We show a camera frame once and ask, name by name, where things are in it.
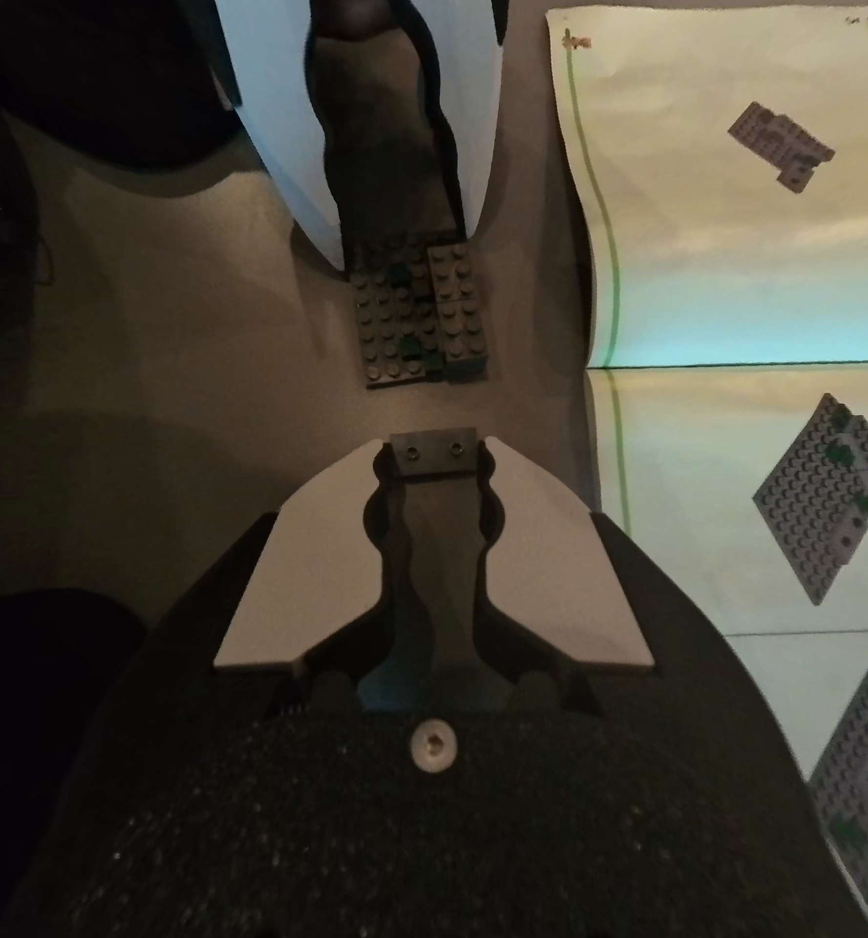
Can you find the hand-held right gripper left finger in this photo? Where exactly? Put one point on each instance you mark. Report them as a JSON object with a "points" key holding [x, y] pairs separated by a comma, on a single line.
{"points": [[302, 586]]}

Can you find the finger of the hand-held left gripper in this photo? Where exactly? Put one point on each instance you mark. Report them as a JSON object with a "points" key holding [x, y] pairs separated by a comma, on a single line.
{"points": [[272, 88], [470, 88]]}

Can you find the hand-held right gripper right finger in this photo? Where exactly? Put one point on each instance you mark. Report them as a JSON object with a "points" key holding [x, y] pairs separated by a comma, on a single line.
{"points": [[565, 586]]}

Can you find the dark grey small plate brick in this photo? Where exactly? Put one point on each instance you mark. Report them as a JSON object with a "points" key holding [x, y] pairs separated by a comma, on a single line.
{"points": [[434, 451]]}

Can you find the grey baseplate brick assembly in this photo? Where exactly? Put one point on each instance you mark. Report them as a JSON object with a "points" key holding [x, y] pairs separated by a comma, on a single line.
{"points": [[390, 330]]}

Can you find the instruction booklet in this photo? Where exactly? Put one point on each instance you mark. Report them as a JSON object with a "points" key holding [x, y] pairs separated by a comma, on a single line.
{"points": [[697, 256]]}

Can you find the grey desk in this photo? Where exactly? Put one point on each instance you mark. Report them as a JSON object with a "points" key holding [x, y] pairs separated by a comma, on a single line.
{"points": [[184, 330]]}

